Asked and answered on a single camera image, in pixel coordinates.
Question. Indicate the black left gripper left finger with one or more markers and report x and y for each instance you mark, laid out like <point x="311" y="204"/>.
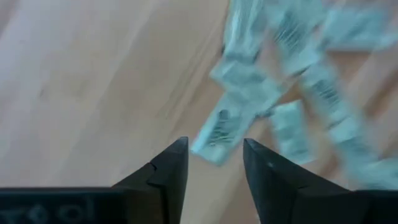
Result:
<point x="168" y="186"/>

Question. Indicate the green white stevia packet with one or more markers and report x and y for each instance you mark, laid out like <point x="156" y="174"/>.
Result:
<point x="245" y="28"/>
<point x="224" y="130"/>
<point x="290" y="133"/>
<point x="245" y="79"/>
<point x="292" y="34"/>
<point x="379" y="174"/>
<point x="326" y="90"/>
<point x="354" y="28"/>
<point x="353" y="143"/>

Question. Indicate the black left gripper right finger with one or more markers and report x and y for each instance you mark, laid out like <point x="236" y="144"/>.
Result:
<point x="273" y="186"/>

